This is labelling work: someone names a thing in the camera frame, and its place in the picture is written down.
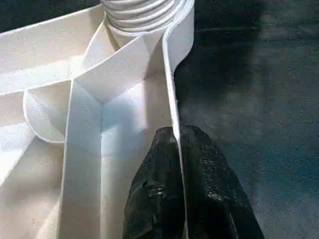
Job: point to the black table mat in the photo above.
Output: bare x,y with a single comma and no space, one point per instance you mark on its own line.
249,124

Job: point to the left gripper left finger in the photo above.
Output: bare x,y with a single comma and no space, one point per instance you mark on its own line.
159,194

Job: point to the white plastic table top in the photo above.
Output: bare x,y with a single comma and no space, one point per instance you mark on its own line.
74,124

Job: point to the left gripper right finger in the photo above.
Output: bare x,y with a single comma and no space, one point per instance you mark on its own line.
214,199

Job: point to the white plastic table leg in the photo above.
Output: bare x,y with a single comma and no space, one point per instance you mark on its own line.
139,15

